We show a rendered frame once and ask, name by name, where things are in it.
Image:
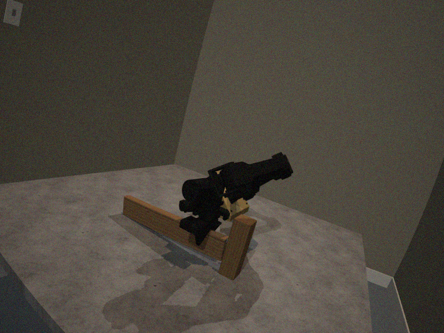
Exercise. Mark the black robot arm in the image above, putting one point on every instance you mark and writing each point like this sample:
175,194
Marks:
240,179

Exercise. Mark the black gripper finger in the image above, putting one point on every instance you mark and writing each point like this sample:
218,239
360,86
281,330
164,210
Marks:
199,239
213,226

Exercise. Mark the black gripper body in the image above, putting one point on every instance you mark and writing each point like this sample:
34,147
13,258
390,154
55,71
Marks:
209,211

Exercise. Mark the brown wooden post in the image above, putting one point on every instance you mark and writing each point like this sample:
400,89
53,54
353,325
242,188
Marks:
237,245

